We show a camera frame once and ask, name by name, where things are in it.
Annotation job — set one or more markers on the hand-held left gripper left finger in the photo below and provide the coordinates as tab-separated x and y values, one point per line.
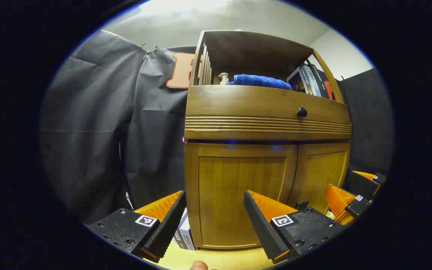
167	225

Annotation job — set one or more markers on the white pump bottle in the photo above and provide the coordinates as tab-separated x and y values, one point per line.
223	79

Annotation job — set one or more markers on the wooden double-door shoe cabinet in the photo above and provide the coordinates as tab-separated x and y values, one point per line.
246	127

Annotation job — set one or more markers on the blue towel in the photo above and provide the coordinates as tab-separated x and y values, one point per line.
261	81

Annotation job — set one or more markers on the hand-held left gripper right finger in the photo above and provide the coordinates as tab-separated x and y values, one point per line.
261	225

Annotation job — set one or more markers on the black backdrop cloth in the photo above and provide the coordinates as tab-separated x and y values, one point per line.
88	131

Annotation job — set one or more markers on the wooden cabinet drawer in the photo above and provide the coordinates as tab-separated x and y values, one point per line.
246	101

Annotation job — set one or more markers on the wooden cabinet door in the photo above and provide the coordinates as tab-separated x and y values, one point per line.
319	168
238	180

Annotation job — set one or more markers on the light striped box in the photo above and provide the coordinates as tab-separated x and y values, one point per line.
312	80

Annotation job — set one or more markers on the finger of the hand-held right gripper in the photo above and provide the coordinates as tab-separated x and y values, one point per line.
356	207
362	184

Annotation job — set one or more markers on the black round drawer knob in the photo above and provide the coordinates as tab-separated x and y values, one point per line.
302	112

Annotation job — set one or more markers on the white flat box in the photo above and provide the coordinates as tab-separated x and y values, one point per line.
186	230

